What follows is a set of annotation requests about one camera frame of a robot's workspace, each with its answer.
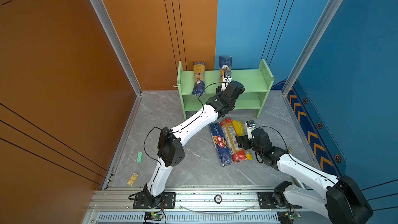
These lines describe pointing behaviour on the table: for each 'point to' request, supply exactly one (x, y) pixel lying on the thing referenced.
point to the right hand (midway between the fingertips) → (243, 134)
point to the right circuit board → (287, 217)
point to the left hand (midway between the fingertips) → (226, 85)
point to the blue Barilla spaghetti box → (220, 144)
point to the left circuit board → (152, 216)
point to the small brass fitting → (289, 150)
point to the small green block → (139, 157)
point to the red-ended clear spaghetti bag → (237, 154)
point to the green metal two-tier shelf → (256, 82)
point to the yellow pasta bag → (239, 129)
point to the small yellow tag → (132, 179)
